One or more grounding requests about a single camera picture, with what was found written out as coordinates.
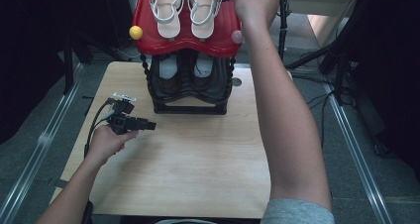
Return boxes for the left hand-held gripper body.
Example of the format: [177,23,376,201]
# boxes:
[107,91,137,135]

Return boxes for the white heeled sandal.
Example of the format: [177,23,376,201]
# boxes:
[186,0,221,40]
[150,0,186,40]

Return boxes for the black leather shoe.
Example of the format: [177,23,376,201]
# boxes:
[154,52,186,96]
[189,52,222,93]

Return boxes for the red and black shoe rack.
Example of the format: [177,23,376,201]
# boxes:
[129,0,246,115]

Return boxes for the person's right hand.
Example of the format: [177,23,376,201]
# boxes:
[226,0,280,32]

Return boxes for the person's left hand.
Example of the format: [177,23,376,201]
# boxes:
[86,126,140,168]

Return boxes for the black metal stand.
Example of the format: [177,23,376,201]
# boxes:
[61,32,95,95]

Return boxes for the grey tape strip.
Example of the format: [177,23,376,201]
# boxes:
[49,177,69,189]

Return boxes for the black chair armrest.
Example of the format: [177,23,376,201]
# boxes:
[81,200,96,224]

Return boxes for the dark curtain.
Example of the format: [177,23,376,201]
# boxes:
[0,0,133,146]
[343,0,420,182]

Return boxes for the black tripod stand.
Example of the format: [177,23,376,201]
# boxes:
[283,35,353,105]

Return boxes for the black floor cables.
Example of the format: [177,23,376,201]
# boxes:
[305,89,335,161]

